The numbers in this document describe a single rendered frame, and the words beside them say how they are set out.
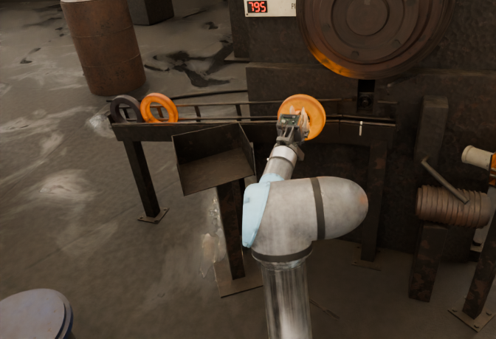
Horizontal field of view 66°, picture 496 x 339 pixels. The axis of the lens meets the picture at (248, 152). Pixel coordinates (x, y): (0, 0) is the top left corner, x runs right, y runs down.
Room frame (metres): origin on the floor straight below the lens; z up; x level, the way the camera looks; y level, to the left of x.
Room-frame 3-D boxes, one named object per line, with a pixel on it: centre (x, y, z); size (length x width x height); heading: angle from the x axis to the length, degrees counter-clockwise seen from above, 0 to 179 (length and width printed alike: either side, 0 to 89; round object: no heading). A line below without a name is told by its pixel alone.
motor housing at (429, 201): (0.99, -0.68, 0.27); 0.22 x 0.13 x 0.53; 66
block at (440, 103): (1.16, -0.66, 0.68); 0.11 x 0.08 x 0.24; 156
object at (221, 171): (1.19, 0.13, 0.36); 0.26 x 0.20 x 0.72; 101
